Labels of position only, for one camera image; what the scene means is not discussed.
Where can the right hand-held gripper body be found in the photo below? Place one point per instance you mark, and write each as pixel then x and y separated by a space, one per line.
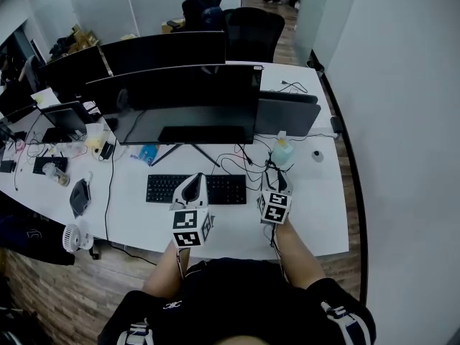
pixel 275 208

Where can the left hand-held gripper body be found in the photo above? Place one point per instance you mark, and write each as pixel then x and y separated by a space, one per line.
pixel 190 225

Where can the grey mouse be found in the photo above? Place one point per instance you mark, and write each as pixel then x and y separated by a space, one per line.
pixel 317 156

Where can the person's right forearm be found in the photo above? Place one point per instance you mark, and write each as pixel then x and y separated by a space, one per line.
pixel 298 253

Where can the person's left forearm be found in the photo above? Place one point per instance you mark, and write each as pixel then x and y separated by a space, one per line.
pixel 165 268

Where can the small black keyboard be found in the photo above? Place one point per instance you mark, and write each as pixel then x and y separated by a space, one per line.
pixel 50 164

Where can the green tissue pack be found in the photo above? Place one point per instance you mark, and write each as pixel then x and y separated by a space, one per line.
pixel 282 151

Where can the dark grey monitor back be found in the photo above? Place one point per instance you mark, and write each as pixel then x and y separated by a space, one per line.
pixel 287 115

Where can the black monitor stand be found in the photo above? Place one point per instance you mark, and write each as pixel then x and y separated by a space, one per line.
pixel 203 153

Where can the black power adapter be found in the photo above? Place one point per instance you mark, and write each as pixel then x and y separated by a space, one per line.
pixel 336 124

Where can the blue packet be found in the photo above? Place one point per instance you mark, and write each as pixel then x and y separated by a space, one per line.
pixel 145 155

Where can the person's black shirt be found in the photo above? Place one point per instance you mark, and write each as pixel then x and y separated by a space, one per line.
pixel 244 300

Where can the black face mask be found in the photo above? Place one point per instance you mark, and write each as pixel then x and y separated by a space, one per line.
pixel 79 196

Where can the large black monitor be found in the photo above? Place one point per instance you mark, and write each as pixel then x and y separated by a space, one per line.
pixel 187 102

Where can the white desk fan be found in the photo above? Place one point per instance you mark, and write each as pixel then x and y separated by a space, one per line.
pixel 75 237

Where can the yellow plush toy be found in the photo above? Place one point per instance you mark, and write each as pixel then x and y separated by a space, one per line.
pixel 96 138

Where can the clear plastic cup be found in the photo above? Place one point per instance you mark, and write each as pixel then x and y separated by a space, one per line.
pixel 55 174

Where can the black mesh office chair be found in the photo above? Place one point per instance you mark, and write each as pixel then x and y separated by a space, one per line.
pixel 253 34

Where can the small black monitor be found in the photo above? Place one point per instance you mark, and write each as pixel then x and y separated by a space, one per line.
pixel 66 119

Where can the black curved monitor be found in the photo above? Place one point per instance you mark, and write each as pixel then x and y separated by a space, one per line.
pixel 161 50

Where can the black headrest office chair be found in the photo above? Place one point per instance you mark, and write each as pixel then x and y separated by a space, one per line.
pixel 196 7

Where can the cardboard boxes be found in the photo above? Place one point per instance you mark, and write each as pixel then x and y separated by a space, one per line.
pixel 82 40

